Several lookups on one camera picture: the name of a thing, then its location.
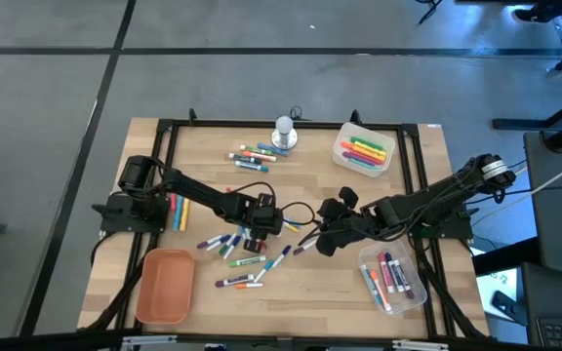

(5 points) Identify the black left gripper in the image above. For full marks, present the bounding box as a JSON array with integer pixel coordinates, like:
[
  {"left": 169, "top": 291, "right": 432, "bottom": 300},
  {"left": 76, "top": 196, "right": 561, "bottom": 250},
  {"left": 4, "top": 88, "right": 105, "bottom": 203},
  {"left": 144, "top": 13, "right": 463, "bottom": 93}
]
[{"left": 236, "top": 193, "right": 285, "bottom": 254}]

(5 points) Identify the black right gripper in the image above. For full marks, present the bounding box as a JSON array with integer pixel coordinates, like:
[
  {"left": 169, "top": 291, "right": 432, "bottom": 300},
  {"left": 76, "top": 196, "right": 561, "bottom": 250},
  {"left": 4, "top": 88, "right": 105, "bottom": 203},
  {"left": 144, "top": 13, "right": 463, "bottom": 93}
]
[{"left": 317, "top": 186, "right": 380, "bottom": 257}]

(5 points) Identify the green cap dry-erase marker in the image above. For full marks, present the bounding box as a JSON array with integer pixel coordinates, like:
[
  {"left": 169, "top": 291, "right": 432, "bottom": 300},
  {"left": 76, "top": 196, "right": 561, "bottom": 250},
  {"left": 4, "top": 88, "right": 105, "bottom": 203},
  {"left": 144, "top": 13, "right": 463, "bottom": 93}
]
[{"left": 226, "top": 254, "right": 267, "bottom": 269}]

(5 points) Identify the dark green marker white cap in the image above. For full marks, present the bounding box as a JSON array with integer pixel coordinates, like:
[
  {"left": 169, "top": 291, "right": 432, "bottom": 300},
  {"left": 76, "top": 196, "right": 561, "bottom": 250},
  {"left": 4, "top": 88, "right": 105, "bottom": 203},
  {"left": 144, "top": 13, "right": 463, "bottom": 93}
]
[{"left": 227, "top": 152, "right": 264, "bottom": 165}]

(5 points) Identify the orange marker white cap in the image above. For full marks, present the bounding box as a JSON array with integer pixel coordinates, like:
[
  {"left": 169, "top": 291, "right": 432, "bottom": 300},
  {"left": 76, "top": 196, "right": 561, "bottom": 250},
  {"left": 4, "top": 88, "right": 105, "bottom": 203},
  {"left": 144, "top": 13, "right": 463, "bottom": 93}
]
[{"left": 241, "top": 150, "right": 278, "bottom": 163}]

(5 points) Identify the purple highlighter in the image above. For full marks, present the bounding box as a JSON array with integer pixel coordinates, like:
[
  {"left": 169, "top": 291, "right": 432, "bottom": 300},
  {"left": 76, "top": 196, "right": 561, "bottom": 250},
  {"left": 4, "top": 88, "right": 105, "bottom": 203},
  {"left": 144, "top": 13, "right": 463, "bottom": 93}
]
[{"left": 341, "top": 151, "right": 380, "bottom": 167}]

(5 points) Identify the blue marker white cap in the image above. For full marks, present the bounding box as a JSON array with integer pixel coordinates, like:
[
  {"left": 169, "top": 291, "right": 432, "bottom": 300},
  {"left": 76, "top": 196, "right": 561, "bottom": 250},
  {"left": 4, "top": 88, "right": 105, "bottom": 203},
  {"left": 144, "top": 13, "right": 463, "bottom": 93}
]
[
  {"left": 234, "top": 161, "right": 270, "bottom": 174},
  {"left": 361, "top": 263, "right": 382, "bottom": 304}
]

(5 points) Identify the pink highlighter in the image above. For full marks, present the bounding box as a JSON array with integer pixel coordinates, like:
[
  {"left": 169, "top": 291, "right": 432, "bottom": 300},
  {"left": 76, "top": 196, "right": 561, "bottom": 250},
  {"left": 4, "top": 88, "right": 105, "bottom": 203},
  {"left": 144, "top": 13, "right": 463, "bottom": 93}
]
[{"left": 341, "top": 147, "right": 384, "bottom": 167}]

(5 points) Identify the red cap dry-erase marker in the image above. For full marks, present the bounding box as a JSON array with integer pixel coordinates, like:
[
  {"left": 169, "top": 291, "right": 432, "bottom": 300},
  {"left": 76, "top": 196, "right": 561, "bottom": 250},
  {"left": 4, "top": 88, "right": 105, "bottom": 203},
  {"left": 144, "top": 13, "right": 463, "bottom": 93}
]
[{"left": 377, "top": 252, "right": 395, "bottom": 294}]

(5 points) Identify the blue highlighter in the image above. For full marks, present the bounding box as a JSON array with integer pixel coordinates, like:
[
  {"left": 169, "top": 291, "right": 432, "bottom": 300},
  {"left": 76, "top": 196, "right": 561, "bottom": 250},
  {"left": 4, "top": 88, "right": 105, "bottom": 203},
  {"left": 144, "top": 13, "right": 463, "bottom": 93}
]
[
  {"left": 256, "top": 141, "right": 291, "bottom": 158},
  {"left": 172, "top": 194, "right": 185, "bottom": 232}
]

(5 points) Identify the blue cap dry-erase marker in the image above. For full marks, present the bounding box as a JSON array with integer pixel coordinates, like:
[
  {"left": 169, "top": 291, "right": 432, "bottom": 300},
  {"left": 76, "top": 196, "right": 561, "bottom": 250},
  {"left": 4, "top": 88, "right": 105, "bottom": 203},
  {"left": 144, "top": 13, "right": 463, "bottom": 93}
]
[{"left": 384, "top": 252, "right": 406, "bottom": 293}]

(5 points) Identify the yellow highlighter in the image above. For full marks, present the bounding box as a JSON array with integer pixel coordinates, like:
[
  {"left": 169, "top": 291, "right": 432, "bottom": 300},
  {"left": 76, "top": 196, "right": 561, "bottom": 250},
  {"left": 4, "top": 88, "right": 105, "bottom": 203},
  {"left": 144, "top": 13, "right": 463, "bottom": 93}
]
[
  {"left": 179, "top": 197, "right": 192, "bottom": 232},
  {"left": 353, "top": 140, "right": 388, "bottom": 158}
]

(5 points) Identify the green highlighter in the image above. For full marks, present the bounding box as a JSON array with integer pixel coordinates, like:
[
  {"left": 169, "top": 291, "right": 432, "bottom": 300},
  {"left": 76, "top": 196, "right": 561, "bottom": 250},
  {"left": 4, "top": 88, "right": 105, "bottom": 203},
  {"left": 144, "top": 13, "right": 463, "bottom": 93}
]
[{"left": 349, "top": 136, "right": 384, "bottom": 152}]

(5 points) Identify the orange cap dry-erase marker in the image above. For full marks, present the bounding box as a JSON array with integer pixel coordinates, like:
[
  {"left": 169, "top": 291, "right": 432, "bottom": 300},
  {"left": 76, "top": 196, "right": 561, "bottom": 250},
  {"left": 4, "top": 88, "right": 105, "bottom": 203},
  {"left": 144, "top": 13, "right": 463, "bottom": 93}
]
[{"left": 369, "top": 270, "right": 393, "bottom": 313}]

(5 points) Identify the dark dry-erase marker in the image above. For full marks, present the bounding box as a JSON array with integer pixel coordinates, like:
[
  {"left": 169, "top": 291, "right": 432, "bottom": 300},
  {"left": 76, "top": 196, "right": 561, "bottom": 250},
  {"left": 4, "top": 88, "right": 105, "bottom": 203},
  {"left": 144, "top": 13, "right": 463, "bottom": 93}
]
[{"left": 392, "top": 258, "right": 416, "bottom": 300}]

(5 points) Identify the green cap fine marker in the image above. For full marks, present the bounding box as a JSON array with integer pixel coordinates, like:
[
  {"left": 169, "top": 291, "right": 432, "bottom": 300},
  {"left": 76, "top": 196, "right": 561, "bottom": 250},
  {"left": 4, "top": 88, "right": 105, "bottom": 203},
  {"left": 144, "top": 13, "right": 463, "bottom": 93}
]
[{"left": 218, "top": 232, "right": 239, "bottom": 256}]

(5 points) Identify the purple cap fine marker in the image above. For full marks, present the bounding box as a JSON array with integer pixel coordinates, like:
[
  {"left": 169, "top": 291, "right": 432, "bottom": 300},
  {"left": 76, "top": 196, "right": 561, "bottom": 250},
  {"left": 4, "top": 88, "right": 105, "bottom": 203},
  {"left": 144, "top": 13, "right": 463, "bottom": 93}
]
[{"left": 293, "top": 239, "right": 319, "bottom": 256}]

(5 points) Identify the small blue object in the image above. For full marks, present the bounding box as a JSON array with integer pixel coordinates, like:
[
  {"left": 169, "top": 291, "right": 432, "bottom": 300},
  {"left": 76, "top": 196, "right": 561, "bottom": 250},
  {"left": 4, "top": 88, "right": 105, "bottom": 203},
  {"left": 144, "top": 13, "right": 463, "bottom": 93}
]
[{"left": 196, "top": 234, "right": 223, "bottom": 251}]

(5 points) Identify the purple cap dry-erase marker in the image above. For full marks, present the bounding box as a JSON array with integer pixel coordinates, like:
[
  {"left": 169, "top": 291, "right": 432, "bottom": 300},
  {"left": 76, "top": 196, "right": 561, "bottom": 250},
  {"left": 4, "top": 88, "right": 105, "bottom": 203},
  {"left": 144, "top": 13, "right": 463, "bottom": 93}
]
[{"left": 214, "top": 273, "right": 256, "bottom": 289}]

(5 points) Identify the translucent plastic container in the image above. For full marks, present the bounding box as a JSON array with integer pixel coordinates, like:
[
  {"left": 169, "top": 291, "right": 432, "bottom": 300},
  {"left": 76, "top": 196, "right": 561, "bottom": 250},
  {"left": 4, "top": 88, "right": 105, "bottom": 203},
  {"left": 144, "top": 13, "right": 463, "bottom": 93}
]
[
  {"left": 331, "top": 121, "right": 397, "bottom": 178},
  {"left": 357, "top": 237, "right": 429, "bottom": 316}
]

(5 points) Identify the white bulb chrome lamp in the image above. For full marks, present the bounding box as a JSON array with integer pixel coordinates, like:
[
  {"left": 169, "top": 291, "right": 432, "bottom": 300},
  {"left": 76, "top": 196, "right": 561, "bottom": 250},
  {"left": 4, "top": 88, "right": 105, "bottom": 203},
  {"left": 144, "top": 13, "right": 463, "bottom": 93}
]
[{"left": 270, "top": 114, "right": 299, "bottom": 151}]

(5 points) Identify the orange plastic bin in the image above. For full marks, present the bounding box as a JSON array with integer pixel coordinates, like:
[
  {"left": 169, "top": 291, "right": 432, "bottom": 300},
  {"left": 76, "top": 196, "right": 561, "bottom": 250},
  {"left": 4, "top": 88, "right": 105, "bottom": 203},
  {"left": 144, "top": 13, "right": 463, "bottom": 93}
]
[{"left": 135, "top": 248, "right": 197, "bottom": 326}]

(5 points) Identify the black handheld device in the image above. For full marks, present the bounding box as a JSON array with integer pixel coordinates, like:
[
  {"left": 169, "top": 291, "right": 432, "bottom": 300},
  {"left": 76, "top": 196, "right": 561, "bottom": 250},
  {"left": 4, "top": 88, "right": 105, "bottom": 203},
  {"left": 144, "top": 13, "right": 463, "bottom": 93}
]
[{"left": 491, "top": 291, "right": 529, "bottom": 326}]

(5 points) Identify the black desk leg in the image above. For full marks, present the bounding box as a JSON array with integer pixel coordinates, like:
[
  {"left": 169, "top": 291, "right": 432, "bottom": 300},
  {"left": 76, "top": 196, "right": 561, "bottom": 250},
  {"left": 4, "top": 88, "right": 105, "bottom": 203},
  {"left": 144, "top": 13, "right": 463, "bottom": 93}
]
[{"left": 492, "top": 90, "right": 562, "bottom": 152}]

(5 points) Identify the dark grey desk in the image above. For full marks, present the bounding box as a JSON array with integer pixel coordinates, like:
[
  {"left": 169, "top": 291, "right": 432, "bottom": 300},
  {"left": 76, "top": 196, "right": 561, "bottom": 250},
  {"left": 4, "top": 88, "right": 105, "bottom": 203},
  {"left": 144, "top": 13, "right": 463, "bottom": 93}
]
[{"left": 523, "top": 131, "right": 562, "bottom": 279}]

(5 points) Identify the person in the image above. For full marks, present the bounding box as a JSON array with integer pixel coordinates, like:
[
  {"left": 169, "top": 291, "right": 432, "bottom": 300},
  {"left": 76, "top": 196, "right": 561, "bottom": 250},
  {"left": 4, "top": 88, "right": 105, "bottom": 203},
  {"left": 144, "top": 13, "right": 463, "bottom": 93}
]
[{"left": 510, "top": 4, "right": 555, "bottom": 25}]

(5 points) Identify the silver aluminium bracket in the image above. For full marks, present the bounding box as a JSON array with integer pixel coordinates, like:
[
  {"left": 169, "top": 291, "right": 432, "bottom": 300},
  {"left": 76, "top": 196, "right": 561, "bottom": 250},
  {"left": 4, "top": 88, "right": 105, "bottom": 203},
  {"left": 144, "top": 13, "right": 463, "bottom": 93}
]
[
  {"left": 391, "top": 339, "right": 451, "bottom": 351},
  {"left": 120, "top": 334, "right": 179, "bottom": 350}
]

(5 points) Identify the white cable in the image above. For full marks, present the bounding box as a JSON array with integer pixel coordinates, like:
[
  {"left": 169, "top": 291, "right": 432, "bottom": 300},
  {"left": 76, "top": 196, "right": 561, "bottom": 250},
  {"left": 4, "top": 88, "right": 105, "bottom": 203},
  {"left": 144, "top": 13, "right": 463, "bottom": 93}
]
[{"left": 470, "top": 153, "right": 562, "bottom": 228}]

